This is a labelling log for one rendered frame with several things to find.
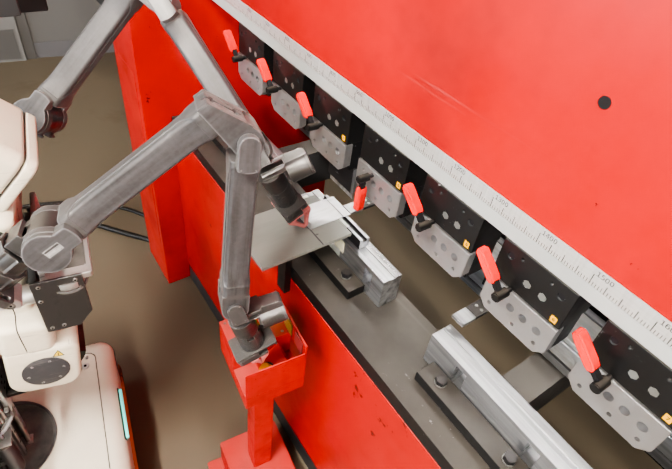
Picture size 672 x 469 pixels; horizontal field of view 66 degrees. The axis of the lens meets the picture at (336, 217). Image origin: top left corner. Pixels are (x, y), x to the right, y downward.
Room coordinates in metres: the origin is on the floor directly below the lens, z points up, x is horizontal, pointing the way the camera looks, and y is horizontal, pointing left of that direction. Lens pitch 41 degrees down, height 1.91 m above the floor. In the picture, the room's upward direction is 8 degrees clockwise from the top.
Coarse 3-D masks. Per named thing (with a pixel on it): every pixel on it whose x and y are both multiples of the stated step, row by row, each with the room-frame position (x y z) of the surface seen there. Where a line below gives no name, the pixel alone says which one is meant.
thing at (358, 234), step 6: (324, 198) 1.14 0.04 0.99; (348, 216) 1.07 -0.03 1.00; (348, 222) 1.05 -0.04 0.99; (354, 222) 1.05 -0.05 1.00; (348, 228) 1.02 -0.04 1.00; (354, 228) 1.03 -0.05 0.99; (360, 228) 1.03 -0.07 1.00; (354, 234) 1.00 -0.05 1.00; (360, 234) 1.01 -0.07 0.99; (366, 234) 1.01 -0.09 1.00; (354, 240) 0.99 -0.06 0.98; (360, 240) 0.98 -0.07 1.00; (366, 240) 0.99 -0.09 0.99; (360, 246) 0.98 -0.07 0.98
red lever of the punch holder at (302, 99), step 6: (300, 96) 1.11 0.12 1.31; (306, 96) 1.13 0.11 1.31; (300, 102) 1.11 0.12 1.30; (306, 102) 1.11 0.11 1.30; (300, 108) 1.10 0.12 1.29; (306, 108) 1.10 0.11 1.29; (306, 114) 1.09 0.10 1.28; (312, 114) 1.10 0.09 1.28; (312, 120) 1.09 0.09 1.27; (306, 126) 1.07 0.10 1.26; (312, 126) 1.07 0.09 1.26; (318, 126) 1.08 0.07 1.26
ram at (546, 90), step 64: (256, 0) 1.36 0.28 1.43; (320, 0) 1.14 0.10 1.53; (384, 0) 0.98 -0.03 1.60; (448, 0) 0.87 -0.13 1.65; (512, 0) 0.78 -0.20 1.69; (576, 0) 0.71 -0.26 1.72; (640, 0) 0.65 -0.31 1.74; (384, 64) 0.96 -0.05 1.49; (448, 64) 0.84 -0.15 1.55; (512, 64) 0.75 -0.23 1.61; (576, 64) 0.68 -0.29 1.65; (640, 64) 0.62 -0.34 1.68; (384, 128) 0.94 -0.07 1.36; (448, 128) 0.81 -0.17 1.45; (512, 128) 0.72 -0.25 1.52; (576, 128) 0.65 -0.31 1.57; (640, 128) 0.59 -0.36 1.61; (512, 192) 0.69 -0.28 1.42; (576, 192) 0.62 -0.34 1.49; (640, 192) 0.56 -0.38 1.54; (640, 256) 0.53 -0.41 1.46
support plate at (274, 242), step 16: (256, 224) 0.99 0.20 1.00; (272, 224) 0.99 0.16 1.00; (288, 224) 1.00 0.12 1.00; (336, 224) 1.03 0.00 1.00; (256, 240) 0.93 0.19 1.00; (272, 240) 0.93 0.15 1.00; (288, 240) 0.94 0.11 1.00; (304, 240) 0.95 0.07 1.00; (336, 240) 0.97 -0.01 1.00; (256, 256) 0.87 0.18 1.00; (272, 256) 0.88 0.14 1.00; (288, 256) 0.89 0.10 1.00
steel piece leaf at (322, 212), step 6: (312, 204) 1.09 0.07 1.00; (318, 204) 1.10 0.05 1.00; (324, 204) 1.10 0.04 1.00; (330, 204) 1.11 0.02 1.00; (312, 210) 1.07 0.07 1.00; (318, 210) 1.07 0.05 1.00; (324, 210) 1.08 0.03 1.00; (330, 210) 1.08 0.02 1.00; (336, 210) 1.08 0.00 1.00; (312, 216) 1.04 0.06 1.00; (318, 216) 1.05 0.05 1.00; (324, 216) 1.05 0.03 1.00; (330, 216) 1.06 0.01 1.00; (336, 216) 1.06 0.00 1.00; (342, 216) 1.06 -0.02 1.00; (312, 222) 1.02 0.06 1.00; (318, 222) 1.02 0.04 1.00; (324, 222) 1.03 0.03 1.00; (312, 228) 1.00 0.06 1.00
